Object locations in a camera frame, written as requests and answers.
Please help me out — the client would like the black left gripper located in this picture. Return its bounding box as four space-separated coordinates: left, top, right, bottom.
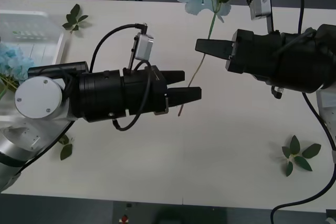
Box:
123 65 203 117

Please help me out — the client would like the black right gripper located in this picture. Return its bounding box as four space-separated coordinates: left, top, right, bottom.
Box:
194 28 284 81

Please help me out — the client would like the loose green leaf twig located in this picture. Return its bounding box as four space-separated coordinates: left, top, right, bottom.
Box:
281 134 322 178
58 134 75 162
61 3 90 35

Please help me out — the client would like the shallow white box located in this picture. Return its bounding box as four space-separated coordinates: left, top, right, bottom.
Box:
0 9 67 116

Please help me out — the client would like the pale blue flower, short stem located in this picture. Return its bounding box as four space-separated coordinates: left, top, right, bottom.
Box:
0 42 37 101

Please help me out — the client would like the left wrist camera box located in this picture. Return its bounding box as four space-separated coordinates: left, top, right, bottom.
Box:
133 32 154 61

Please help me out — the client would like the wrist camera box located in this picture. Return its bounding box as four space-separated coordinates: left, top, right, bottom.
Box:
248 0 272 21
133 32 154 61

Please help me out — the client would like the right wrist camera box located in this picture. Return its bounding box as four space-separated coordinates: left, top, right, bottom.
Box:
248 0 272 21

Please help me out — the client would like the black left wrist camera cable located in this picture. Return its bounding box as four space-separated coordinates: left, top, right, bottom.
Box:
89 23 153 132

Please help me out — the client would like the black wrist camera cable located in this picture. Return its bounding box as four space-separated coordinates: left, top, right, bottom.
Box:
89 23 153 132
258 0 306 36

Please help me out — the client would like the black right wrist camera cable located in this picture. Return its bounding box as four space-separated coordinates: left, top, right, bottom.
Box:
258 0 306 36

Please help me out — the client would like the long black robot cable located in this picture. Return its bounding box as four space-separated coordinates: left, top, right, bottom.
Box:
270 91 336 224

